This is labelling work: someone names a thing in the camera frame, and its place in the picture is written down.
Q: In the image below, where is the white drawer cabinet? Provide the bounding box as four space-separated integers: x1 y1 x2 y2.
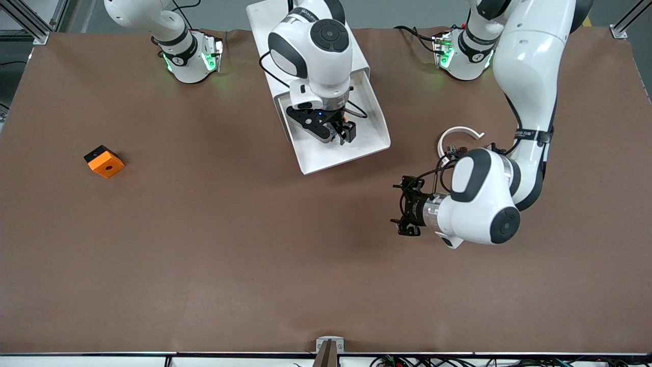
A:
246 0 371 98

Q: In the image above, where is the brown table cover sheet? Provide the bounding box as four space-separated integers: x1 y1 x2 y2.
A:
0 27 652 355

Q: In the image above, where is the orange block with hole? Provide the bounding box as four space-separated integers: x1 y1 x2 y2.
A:
84 145 125 179

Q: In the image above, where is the white table edge profile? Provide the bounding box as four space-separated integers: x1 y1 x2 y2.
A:
0 352 652 367

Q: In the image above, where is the white curved plastic ring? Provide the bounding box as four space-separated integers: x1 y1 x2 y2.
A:
437 126 485 167

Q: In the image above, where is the black left base cable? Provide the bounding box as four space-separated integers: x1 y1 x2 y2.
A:
394 24 444 54

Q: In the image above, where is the black base cable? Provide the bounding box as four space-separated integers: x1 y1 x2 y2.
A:
171 0 204 34
394 24 444 54

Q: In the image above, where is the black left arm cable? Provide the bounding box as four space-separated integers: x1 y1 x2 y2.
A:
418 94 553 199

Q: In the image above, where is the grey metal camera bracket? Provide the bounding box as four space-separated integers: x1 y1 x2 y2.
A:
316 336 345 353

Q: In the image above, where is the black right base cable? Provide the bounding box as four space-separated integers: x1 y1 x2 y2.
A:
171 0 204 34

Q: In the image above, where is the aluminium frame post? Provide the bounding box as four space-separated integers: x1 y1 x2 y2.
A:
0 0 69 44
610 0 652 39

